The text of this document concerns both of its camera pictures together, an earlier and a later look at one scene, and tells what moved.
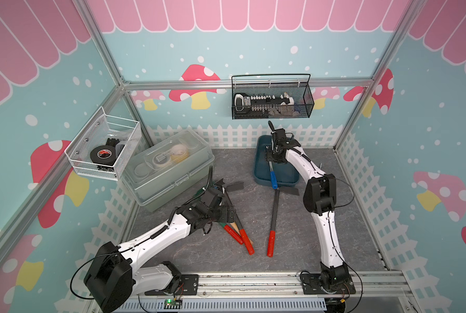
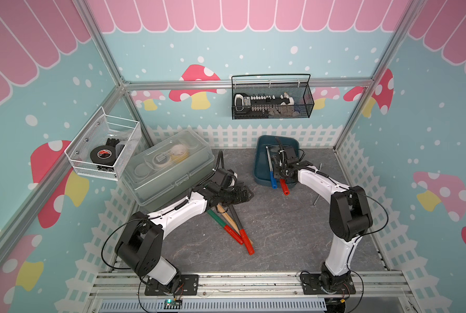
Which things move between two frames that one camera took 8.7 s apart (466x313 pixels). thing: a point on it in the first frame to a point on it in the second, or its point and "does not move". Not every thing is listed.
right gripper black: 268,155 to 276,166
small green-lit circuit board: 172,304 does not move
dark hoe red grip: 271,244 to 284,186
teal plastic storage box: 286,172 does not move
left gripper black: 224,218 to 238,199
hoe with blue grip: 274,181 does not move
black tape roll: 104,154 does not move
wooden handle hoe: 234,226 does not move
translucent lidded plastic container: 170,171 does not move
